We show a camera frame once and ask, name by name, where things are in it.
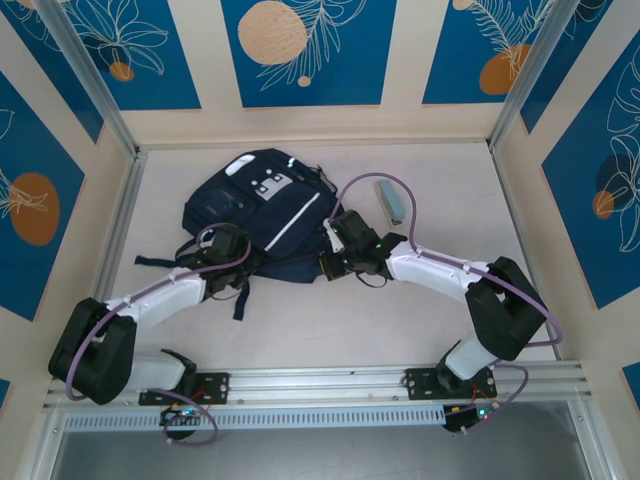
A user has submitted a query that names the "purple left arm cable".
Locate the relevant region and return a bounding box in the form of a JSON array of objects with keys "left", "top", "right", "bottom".
[{"left": 66, "top": 224, "right": 251, "bottom": 446}]

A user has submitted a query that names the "grey slotted cable duct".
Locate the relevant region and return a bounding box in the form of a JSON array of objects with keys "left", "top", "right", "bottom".
[{"left": 63, "top": 403, "right": 449, "bottom": 432}]

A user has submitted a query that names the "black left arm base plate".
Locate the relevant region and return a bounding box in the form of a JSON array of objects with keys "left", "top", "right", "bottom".
[{"left": 138, "top": 370, "right": 231, "bottom": 406}]

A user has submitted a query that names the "grey metal sheet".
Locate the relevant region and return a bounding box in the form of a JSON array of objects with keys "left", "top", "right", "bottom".
[{"left": 49, "top": 399, "right": 601, "bottom": 480}]

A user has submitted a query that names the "aluminium frame post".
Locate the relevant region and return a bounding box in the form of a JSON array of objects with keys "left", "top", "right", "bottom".
[
  {"left": 487, "top": 0, "right": 574, "bottom": 151},
  {"left": 34, "top": 0, "right": 142, "bottom": 159}
]

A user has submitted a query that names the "light blue pencil case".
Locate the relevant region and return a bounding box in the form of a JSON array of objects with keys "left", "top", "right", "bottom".
[{"left": 373, "top": 179, "right": 407, "bottom": 230}]

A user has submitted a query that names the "navy blue backpack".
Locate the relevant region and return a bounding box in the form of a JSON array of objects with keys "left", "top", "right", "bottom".
[{"left": 134, "top": 147, "right": 351, "bottom": 322}]

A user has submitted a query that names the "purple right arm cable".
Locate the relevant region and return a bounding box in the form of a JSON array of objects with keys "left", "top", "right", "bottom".
[{"left": 339, "top": 172, "right": 564, "bottom": 436}]

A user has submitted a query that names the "aluminium mounting rail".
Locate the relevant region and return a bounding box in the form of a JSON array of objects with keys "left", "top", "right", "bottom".
[{"left": 42, "top": 360, "right": 594, "bottom": 411}]

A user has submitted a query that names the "aluminium side rail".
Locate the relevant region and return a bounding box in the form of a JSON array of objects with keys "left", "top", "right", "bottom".
[{"left": 74, "top": 149, "right": 149, "bottom": 372}]

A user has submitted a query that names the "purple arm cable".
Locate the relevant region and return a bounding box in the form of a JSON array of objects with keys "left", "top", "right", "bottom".
[
  {"left": 339, "top": 172, "right": 564, "bottom": 436},
  {"left": 66, "top": 224, "right": 251, "bottom": 446}
]

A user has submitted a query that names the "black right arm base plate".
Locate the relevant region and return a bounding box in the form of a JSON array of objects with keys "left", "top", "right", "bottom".
[{"left": 404, "top": 366, "right": 499, "bottom": 401}]

